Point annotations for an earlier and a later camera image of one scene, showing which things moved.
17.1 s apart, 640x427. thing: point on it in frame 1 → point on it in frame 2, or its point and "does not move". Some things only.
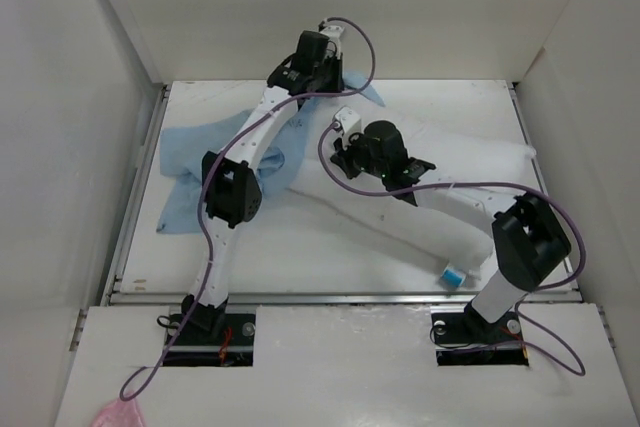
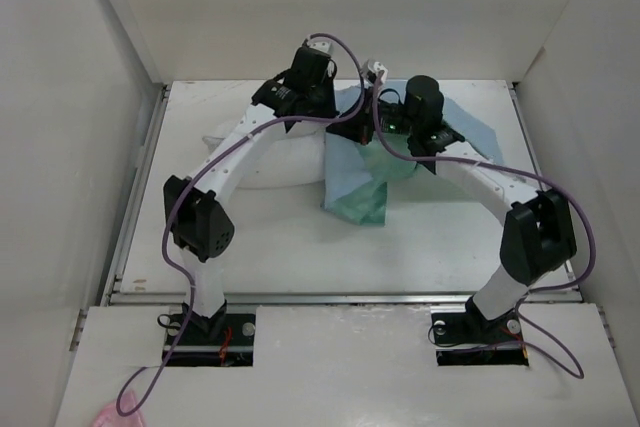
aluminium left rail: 136,195 does not move
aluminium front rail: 337,298 does not move
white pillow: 449,229 → 296,157
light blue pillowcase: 184,144 → 356,173
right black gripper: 342,154 → 359,131
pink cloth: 118,413 does not move
